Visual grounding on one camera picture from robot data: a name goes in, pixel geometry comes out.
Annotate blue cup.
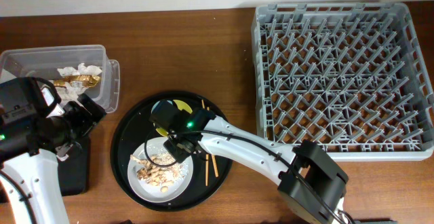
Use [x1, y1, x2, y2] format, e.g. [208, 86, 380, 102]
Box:
[151, 100, 176, 113]

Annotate white gold wrapper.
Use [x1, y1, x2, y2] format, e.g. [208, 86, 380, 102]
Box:
[52, 62, 102, 102]

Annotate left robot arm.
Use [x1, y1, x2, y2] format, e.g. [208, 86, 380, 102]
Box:
[1, 77, 106, 223]

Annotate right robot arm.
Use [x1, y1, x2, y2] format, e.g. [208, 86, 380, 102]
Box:
[150, 100, 354, 223]

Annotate grey dishwasher rack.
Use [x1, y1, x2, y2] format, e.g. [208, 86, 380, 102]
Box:
[251, 2, 434, 163]

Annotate left wooden chopstick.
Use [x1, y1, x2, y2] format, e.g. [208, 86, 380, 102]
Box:
[205, 106, 210, 187]

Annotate wooden chopstick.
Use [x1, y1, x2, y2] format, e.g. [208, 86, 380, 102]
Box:
[200, 98, 220, 178]
[205, 106, 210, 187]

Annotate right wooden chopstick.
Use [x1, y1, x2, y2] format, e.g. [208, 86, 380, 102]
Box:
[200, 98, 220, 178]

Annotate food scraps on plate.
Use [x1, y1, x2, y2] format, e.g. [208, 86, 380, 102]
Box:
[130, 153, 189, 192]

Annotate grey plate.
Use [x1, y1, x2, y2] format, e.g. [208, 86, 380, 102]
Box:
[127, 137, 194, 203]

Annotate round black tray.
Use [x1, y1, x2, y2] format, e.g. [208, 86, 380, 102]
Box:
[111, 91, 233, 212]

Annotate black rectangular bin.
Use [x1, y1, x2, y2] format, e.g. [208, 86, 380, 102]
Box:
[0, 135, 92, 204]

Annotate clear plastic bin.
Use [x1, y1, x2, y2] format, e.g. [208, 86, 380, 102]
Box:
[1, 45, 120, 113]

